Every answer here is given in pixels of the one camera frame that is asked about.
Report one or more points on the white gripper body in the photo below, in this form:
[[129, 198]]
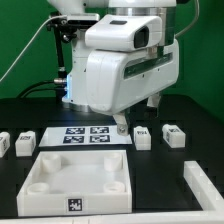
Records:
[[118, 80]]

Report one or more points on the white square tabletop tray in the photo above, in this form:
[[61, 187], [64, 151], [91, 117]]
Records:
[[76, 183]]

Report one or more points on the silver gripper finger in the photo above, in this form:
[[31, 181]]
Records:
[[154, 100], [122, 126]]

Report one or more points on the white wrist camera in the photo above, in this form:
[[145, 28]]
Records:
[[124, 33]]

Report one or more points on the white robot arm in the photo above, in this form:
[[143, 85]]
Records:
[[165, 9]]

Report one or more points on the black camera on stand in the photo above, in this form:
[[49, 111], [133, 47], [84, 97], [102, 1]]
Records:
[[66, 31]]

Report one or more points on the white L-shaped obstacle fixture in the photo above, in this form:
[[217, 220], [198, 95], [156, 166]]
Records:
[[203, 189]]

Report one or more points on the white sheet with tags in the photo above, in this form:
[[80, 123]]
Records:
[[83, 135]]

